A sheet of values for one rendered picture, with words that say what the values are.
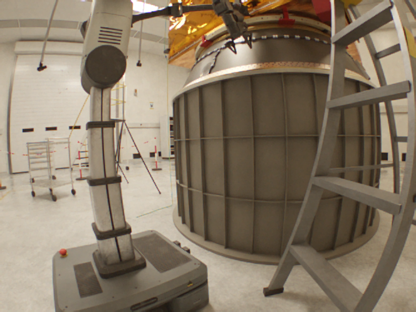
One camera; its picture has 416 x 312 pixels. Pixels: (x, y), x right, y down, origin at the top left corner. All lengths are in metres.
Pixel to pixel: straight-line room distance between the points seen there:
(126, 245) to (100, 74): 0.65
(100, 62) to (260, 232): 1.22
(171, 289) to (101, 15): 1.04
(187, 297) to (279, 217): 0.71
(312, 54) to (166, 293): 1.51
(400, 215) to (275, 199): 0.82
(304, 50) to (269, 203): 1.02
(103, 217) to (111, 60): 0.57
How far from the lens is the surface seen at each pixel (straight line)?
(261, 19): 1.64
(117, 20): 0.84
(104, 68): 0.75
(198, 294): 0.90
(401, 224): 0.56
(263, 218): 1.25
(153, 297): 0.77
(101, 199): 0.76
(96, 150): 0.75
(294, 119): 1.16
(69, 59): 9.17
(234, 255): 1.34
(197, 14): 2.23
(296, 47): 1.43
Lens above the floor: 0.76
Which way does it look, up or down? 4 degrees down
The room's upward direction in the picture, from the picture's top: 2 degrees counter-clockwise
